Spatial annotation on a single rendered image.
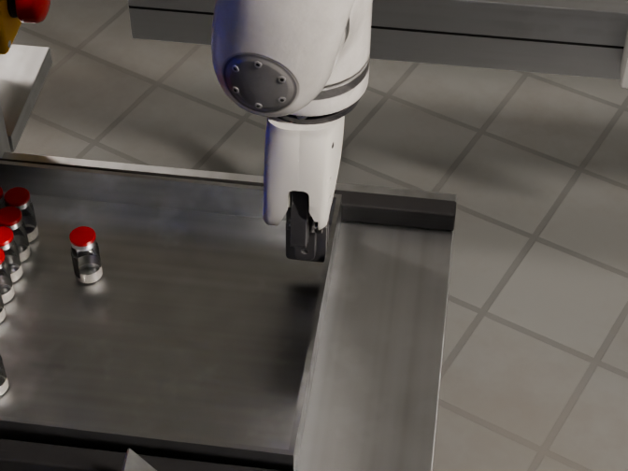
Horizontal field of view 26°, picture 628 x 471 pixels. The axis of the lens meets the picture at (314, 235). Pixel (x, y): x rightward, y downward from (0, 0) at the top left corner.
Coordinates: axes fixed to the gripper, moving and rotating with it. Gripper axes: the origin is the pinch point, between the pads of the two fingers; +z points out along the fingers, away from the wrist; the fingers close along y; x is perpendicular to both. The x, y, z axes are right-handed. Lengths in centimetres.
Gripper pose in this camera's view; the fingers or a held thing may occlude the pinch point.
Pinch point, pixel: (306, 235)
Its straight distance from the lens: 106.9
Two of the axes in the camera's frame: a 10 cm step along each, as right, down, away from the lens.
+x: 9.9, 1.0, -0.9
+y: -1.3, 7.1, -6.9
